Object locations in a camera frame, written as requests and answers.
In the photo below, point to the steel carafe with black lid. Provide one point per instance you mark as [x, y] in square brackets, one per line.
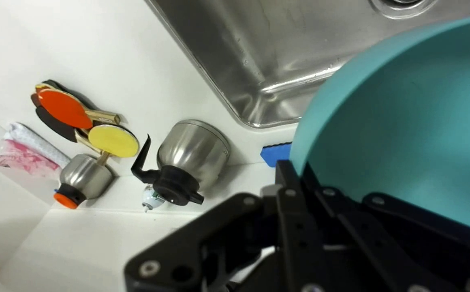
[191, 152]

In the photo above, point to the teal bowl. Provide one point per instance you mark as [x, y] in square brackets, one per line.
[407, 119]

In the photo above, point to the blue sponge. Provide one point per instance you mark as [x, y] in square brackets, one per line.
[275, 155]

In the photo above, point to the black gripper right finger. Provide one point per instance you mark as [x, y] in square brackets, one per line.
[397, 244]

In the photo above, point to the steel bottle with orange cap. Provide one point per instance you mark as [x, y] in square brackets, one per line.
[82, 176]

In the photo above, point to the stainless steel sink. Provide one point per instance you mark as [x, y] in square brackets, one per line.
[256, 55]

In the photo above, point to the small crumpled foil piece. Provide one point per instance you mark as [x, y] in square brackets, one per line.
[152, 199]

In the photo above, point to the red table tennis paddle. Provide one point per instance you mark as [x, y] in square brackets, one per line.
[65, 108]

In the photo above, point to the pink and white plastic bag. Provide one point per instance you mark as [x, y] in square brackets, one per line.
[24, 155]

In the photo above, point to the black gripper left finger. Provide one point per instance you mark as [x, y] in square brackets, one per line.
[219, 238]

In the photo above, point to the yellow table tennis paddle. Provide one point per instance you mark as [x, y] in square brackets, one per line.
[113, 140]

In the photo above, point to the black table tennis paddle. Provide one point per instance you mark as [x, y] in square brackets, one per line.
[50, 123]

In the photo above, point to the sink drain strainer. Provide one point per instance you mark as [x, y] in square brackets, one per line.
[402, 4]

